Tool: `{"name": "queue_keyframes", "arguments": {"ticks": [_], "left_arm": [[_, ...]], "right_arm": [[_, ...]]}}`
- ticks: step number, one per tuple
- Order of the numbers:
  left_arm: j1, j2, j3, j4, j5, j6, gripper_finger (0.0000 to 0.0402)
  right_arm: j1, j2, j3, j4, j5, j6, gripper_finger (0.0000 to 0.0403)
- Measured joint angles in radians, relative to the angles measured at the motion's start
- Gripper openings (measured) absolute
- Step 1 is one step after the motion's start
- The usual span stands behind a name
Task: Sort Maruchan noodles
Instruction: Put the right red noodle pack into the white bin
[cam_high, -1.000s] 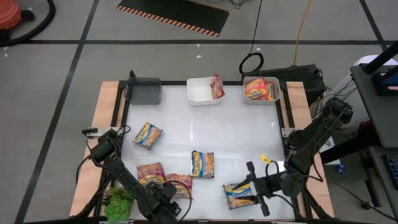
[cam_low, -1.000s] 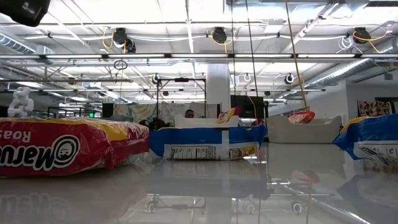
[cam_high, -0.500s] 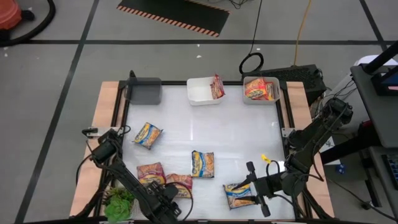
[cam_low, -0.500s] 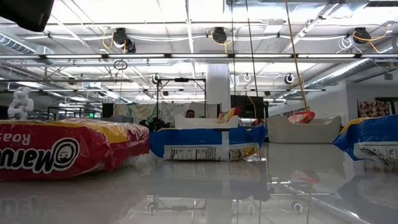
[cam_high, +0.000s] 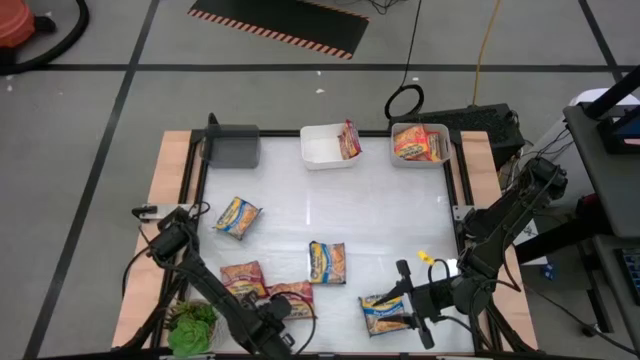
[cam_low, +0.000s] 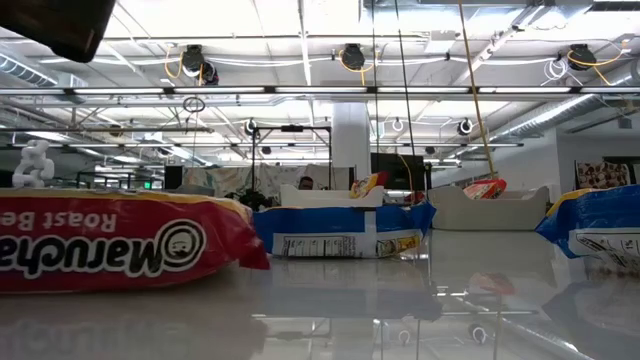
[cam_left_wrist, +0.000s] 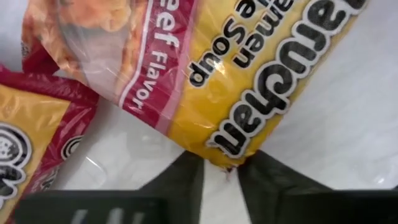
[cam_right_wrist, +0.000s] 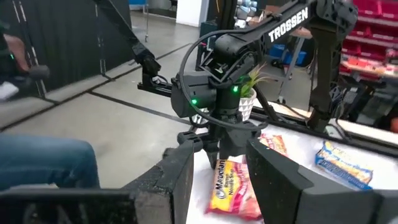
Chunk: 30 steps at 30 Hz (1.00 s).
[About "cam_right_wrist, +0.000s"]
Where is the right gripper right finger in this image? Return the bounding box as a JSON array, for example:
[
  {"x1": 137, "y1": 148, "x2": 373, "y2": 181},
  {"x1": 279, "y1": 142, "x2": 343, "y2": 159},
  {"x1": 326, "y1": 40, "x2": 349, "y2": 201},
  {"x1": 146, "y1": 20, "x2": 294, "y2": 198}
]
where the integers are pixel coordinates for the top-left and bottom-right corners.
[{"x1": 245, "y1": 138, "x2": 398, "y2": 224}]

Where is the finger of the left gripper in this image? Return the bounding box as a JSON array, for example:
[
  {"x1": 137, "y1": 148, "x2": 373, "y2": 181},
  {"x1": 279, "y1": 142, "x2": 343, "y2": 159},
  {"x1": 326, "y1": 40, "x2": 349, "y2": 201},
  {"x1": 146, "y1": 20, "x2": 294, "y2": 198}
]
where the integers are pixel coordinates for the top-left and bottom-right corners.
[
  {"x1": 203, "y1": 141, "x2": 221, "y2": 170},
  {"x1": 220, "y1": 133, "x2": 250, "y2": 161}
]

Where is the person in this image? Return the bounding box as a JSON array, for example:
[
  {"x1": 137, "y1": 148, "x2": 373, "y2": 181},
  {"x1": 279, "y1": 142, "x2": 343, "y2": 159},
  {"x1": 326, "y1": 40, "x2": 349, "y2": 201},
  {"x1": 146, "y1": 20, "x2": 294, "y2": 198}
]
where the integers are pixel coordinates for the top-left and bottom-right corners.
[{"x1": 0, "y1": 18, "x2": 101, "y2": 191}]

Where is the blue soy sauce ramen pack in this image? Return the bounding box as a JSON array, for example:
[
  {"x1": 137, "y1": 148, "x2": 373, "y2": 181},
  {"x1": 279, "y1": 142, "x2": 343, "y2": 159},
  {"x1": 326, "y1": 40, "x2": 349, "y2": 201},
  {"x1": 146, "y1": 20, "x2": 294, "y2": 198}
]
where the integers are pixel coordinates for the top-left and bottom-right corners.
[{"x1": 314, "y1": 139, "x2": 374, "y2": 190}]

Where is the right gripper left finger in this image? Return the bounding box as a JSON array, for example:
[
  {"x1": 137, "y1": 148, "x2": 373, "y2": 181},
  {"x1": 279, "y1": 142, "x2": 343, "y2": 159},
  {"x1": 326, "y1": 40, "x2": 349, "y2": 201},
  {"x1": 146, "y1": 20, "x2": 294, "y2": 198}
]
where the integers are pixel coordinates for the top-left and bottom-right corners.
[{"x1": 0, "y1": 141, "x2": 195, "y2": 224}]

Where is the blue plastic crate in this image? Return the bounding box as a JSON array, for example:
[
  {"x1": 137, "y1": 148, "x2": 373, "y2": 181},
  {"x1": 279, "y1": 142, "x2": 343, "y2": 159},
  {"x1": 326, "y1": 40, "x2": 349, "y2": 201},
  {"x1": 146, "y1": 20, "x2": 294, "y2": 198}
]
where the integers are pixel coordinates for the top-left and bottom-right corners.
[{"x1": 269, "y1": 43, "x2": 307, "y2": 68}]

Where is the person's hand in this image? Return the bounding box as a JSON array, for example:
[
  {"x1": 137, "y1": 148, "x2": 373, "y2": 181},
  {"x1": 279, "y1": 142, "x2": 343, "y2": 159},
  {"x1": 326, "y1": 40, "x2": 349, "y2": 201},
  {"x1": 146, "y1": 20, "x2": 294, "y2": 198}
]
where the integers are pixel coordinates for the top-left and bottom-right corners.
[{"x1": 3, "y1": 33, "x2": 31, "y2": 73}]

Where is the red roast beef ramen pack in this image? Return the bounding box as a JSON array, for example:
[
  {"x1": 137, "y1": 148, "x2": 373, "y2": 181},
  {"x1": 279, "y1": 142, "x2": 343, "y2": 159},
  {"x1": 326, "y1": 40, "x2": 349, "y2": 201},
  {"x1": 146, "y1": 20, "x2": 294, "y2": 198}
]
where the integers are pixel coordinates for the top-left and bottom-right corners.
[
  {"x1": 205, "y1": 158, "x2": 264, "y2": 221},
  {"x1": 259, "y1": 133, "x2": 289, "y2": 158}
]

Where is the metal shelf with red bins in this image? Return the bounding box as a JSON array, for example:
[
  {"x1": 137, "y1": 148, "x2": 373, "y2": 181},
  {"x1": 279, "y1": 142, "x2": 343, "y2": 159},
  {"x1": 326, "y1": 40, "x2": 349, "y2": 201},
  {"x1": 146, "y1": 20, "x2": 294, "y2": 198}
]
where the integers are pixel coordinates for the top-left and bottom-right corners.
[{"x1": 340, "y1": 0, "x2": 398, "y2": 82}]

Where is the green plant in white pot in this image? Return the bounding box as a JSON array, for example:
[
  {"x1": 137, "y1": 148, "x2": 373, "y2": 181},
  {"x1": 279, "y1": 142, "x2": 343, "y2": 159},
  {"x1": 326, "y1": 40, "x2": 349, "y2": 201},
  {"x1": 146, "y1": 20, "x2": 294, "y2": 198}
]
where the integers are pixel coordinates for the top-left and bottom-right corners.
[{"x1": 238, "y1": 63, "x2": 268, "y2": 122}]

